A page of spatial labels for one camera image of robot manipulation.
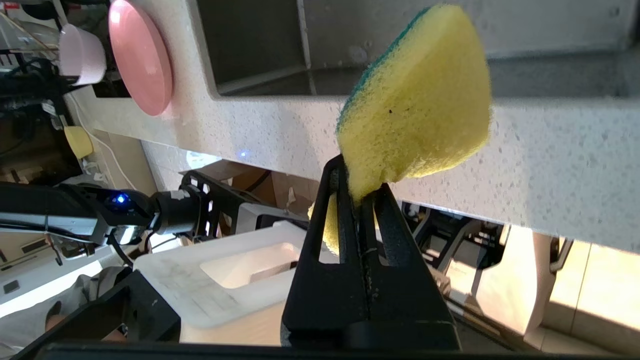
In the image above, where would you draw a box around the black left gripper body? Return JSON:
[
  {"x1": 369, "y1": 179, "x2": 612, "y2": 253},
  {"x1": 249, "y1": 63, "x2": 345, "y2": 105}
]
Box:
[{"x1": 0, "y1": 56, "x2": 64, "y2": 121}]

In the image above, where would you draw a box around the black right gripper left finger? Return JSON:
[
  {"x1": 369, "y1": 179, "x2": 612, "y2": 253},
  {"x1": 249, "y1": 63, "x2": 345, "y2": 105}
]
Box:
[{"x1": 281, "y1": 154, "x2": 371, "y2": 348}]

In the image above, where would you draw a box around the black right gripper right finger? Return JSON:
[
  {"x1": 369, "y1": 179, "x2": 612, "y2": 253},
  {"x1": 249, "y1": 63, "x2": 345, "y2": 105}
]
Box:
[{"x1": 362, "y1": 183, "x2": 461, "y2": 350}]

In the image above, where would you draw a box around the small light pink plate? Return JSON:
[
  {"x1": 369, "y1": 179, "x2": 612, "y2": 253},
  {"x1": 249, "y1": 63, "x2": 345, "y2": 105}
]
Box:
[{"x1": 58, "y1": 23, "x2": 107, "y2": 86}]

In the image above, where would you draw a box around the yellow green sponge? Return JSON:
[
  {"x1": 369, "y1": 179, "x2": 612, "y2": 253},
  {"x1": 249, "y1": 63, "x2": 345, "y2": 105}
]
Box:
[{"x1": 307, "y1": 4, "x2": 494, "y2": 257}]

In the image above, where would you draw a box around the stainless steel sink basin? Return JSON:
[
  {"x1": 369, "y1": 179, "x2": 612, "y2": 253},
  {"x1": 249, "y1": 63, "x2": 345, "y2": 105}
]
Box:
[{"x1": 187, "y1": 0, "x2": 640, "y2": 101}]

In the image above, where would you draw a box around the black oven front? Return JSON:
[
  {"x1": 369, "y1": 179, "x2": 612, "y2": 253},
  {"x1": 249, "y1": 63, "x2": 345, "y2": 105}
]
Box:
[{"x1": 0, "y1": 117, "x2": 73, "y2": 185}]

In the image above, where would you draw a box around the yellow round pad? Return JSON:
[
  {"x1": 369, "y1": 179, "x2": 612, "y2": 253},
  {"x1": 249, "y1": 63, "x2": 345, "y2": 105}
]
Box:
[{"x1": 63, "y1": 125, "x2": 95, "y2": 160}]

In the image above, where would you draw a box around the thin white cable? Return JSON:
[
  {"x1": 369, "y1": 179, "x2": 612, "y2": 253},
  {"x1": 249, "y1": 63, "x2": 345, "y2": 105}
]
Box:
[{"x1": 64, "y1": 89, "x2": 147, "y2": 177}]

